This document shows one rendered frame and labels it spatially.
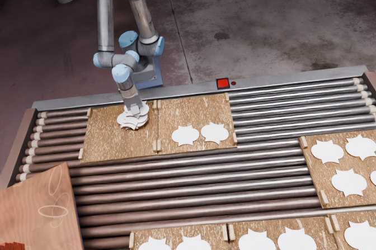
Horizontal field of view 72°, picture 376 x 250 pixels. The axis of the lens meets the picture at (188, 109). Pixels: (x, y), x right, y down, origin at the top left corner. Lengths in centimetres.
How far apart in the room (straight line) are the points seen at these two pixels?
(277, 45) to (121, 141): 236
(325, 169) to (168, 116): 83
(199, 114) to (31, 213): 91
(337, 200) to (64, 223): 116
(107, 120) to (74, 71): 196
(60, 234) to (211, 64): 232
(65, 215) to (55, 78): 242
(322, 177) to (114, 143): 103
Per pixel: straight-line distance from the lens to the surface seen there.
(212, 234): 121
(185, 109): 148
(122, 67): 124
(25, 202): 141
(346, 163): 144
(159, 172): 134
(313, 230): 128
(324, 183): 136
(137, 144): 142
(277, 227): 124
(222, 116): 144
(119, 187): 137
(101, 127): 155
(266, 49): 324
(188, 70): 299
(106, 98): 170
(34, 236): 133
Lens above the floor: 213
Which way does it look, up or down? 54 degrees down
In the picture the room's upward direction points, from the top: 10 degrees counter-clockwise
